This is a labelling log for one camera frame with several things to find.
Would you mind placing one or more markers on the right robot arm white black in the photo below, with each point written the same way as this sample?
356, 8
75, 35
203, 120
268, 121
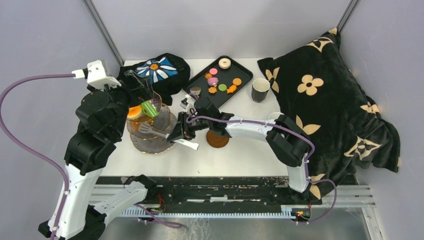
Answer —
287, 140

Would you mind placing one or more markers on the orange donut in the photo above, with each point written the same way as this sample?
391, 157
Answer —
135, 112

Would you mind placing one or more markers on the black serving tray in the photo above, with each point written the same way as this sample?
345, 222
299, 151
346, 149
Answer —
225, 76

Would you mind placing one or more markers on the white ring donut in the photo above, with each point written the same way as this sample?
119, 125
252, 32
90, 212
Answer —
224, 63

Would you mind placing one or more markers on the green macaron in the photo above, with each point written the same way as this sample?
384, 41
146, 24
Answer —
222, 88

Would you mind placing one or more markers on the black floral blanket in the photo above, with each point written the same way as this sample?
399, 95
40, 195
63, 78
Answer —
316, 89

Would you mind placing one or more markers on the pink frosted cupcake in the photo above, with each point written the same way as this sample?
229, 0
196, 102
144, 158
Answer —
212, 81

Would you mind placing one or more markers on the metal tongs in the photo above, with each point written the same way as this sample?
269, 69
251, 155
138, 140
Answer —
165, 134

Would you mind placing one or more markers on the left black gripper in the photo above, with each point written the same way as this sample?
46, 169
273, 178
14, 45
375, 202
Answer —
133, 84

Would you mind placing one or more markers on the white mug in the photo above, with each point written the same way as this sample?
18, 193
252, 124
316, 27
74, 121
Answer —
275, 115

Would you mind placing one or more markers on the orange fish cookie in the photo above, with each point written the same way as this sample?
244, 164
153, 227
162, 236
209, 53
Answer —
232, 89

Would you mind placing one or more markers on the orange flower cookie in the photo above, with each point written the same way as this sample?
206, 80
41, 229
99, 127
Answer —
212, 90

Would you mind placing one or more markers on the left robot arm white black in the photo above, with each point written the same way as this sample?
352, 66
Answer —
74, 217

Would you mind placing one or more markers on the green cake slice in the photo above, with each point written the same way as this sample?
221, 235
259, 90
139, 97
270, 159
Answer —
148, 109

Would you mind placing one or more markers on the black paper cup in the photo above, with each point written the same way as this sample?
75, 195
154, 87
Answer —
259, 90

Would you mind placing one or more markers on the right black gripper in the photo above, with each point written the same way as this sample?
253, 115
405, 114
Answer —
177, 131

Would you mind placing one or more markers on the brown round coaster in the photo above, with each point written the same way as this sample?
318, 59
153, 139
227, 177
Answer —
215, 140

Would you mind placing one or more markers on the pink macaron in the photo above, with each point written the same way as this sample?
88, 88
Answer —
213, 71

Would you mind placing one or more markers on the small orange cookie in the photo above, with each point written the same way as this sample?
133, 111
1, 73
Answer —
237, 82

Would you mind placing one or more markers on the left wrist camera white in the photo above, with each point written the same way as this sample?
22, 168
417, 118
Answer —
97, 76

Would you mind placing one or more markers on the black flower-print cloth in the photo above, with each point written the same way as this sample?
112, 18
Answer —
168, 74

